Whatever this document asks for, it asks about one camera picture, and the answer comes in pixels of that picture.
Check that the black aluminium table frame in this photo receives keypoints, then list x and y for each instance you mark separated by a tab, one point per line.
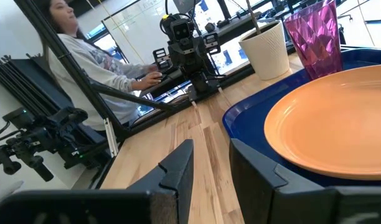
75	74

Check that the dark blue serving tray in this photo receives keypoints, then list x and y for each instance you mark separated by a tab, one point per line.
249	124

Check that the person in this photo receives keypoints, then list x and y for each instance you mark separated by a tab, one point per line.
97	68

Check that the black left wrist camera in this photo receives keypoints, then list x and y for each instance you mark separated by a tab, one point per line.
181	29

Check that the white ribbed plant pot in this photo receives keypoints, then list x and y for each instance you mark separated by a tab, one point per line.
266	53

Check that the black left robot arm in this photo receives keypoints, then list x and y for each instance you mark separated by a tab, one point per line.
203	77

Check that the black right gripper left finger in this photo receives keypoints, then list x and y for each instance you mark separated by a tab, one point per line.
84	207

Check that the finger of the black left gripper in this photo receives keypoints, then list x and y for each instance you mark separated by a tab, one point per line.
161	59
212	42

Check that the black camera mount rig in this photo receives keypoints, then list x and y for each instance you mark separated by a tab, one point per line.
53	133

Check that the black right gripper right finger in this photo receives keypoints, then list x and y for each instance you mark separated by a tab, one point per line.
287	202

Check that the person's hand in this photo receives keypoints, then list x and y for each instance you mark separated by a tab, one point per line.
148	80

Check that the purple faceted plastic cup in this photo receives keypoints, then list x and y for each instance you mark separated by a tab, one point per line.
316	37

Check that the white frame bracket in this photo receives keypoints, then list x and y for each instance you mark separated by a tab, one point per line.
111	138

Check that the black folding panel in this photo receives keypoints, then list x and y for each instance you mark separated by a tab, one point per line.
31	84

